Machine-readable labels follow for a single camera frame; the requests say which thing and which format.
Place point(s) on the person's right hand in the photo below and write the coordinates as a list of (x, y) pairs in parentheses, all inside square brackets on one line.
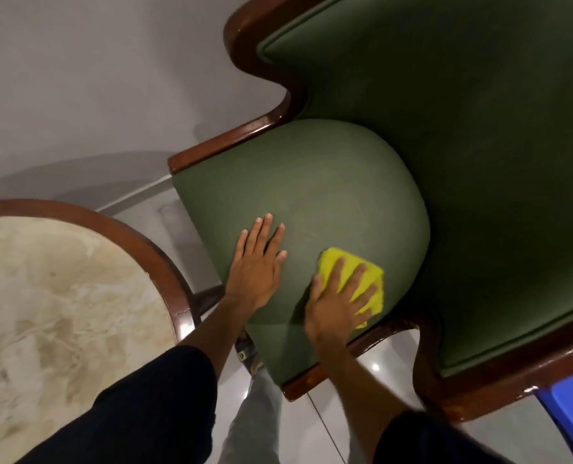
[(332, 314)]

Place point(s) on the person's left hand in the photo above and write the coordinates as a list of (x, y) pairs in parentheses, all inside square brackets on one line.
[(255, 275)]

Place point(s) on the person's left little finger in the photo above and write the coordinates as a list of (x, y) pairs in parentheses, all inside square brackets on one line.
[(240, 244)]

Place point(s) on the person's left middle finger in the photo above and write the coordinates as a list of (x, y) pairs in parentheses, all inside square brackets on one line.
[(265, 231)]

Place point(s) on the person's right little finger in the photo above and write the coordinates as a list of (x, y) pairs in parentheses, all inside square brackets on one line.
[(363, 317)]

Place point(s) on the person's right thumb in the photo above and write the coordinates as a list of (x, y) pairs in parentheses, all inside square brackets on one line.
[(317, 287)]

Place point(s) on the person's right middle finger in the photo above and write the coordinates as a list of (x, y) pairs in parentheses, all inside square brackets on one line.
[(355, 281)]

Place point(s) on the person's left thumb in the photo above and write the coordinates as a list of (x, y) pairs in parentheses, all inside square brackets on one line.
[(280, 262)]

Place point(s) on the yellow cleaning cloth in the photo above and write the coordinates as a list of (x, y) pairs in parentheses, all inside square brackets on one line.
[(351, 265)]

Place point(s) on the person's left forearm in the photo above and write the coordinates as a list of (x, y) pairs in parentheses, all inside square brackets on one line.
[(216, 333)]

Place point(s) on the person's right forearm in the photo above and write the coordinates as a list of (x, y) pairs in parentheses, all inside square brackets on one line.
[(359, 396)]

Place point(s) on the person's sandal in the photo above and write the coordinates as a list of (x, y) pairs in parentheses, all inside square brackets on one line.
[(246, 353)]

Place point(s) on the dark right sleeve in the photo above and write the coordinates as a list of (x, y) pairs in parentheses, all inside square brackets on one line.
[(426, 442)]

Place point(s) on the dark sleeve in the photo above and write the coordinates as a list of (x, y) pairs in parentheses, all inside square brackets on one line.
[(426, 442), (146, 415)]

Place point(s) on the grey trouser leg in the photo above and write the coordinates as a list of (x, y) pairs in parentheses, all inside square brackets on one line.
[(257, 420)]

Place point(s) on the green upholstered wooden armchair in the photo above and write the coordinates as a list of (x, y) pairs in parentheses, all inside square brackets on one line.
[(460, 164)]

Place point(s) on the round marble wood-rimmed table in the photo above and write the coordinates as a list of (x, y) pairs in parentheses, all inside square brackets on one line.
[(64, 309)]

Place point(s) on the dark left sleeve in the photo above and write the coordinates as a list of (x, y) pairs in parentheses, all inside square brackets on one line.
[(146, 415)]

